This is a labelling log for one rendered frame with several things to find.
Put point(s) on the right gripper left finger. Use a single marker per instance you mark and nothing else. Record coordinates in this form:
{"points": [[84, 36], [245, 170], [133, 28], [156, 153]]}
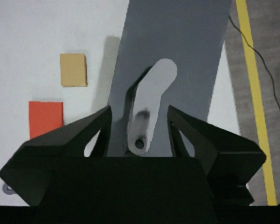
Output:
{"points": [[70, 140]]}

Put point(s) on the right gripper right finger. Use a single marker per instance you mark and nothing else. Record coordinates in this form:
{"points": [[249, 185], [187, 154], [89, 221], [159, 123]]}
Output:
{"points": [[227, 158]]}

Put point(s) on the grey chain link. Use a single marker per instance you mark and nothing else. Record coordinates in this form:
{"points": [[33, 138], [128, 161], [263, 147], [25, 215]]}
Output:
{"points": [[130, 154], [145, 104]]}

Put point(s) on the tan square block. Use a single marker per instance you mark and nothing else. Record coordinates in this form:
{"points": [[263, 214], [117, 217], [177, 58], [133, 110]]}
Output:
{"points": [[73, 70]]}

